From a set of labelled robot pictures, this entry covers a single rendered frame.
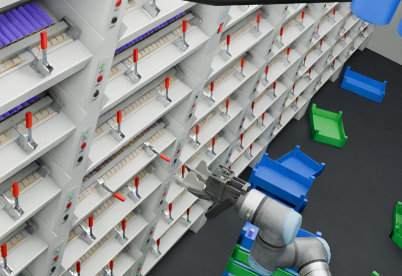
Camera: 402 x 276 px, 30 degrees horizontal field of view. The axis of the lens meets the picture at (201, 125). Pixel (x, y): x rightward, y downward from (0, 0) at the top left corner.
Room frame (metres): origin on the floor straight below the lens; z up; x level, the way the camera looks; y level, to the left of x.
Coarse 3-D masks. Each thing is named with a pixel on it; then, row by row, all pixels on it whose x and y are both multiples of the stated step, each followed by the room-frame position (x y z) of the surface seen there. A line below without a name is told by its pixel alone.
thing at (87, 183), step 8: (160, 128) 2.05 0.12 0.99; (144, 136) 1.97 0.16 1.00; (152, 136) 2.01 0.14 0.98; (160, 136) 2.04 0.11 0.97; (136, 144) 1.92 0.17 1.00; (128, 152) 1.86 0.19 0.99; (136, 152) 1.90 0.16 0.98; (112, 160) 1.80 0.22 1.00; (120, 160) 1.81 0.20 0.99; (104, 168) 1.75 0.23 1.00; (120, 168) 1.80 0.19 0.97; (96, 176) 1.70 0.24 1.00; (88, 184) 1.66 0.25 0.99; (80, 192) 1.62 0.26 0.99; (88, 192) 1.65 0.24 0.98
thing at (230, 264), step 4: (232, 260) 2.32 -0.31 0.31; (228, 264) 2.32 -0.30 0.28; (232, 264) 2.32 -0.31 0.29; (228, 268) 2.32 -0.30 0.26; (232, 268) 2.31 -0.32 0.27; (236, 268) 2.31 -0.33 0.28; (240, 268) 2.31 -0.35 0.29; (244, 268) 2.31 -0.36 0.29; (232, 272) 2.31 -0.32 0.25; (236, 272) 2.31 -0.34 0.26; (240, 272) 2.31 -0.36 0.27; (244, 272) 2.31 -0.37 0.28; (248, 272) 2.30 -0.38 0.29; (252, 272) 2.30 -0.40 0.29
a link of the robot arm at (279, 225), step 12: (264, 204) 1.66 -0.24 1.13; (276, 204) 1.67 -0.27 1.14; (252, 216) 1.64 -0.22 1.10; (264, 216) 1.63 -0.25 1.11; (276, 216) 1.63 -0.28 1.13; (288, 216) 1.64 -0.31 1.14; (300, 216) 1.66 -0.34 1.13; (264, 228) 1.63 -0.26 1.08; (276, 228) 1.62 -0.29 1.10; (288, 228) 1.61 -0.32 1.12; (264, 240) 1.62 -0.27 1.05; (276, 240) 1.61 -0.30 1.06; (288, 240) 1.60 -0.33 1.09
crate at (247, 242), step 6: (246, 222) 2.40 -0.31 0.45; (246, 228) 2.33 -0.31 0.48; (252, 228) 2.44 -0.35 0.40; (258, 228) 2.45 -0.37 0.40; (300, 228) 2.48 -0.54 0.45; (240, 234) 2.32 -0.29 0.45; (246, 234) 2.39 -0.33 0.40; (300, 234) 2.47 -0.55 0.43; (306, 234) 2.47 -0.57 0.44; (312, 234) 2.47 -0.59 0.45; (318, 234) 2.45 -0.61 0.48; (240, 240) 2.32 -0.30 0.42; (246, 240) 2.31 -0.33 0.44; (252, 240) 2.31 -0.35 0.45; (246, 246) 2.31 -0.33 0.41; (294, 270) 2.28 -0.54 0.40
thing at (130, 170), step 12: (156, 120) 2.09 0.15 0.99; (168, 120) 2.10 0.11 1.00; (168, 132) 2.09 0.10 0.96; (180, 132) 2.09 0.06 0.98; (156, 144) 2.00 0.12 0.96; (168, 144) 2.04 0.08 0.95; (132, 156) 1.89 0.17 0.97; (144, 156) 1.92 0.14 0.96; (156, 156) 1.99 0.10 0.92; (132, 168) 1.84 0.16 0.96; (108, 180) 1.74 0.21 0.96; (120, 180) 1.77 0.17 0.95; (96, 192) 1.68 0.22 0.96; (108, 192) 1.70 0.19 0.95; (84, 204) 1.61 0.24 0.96; (96, 204) 1.64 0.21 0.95; (84, 216) 1.59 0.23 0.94
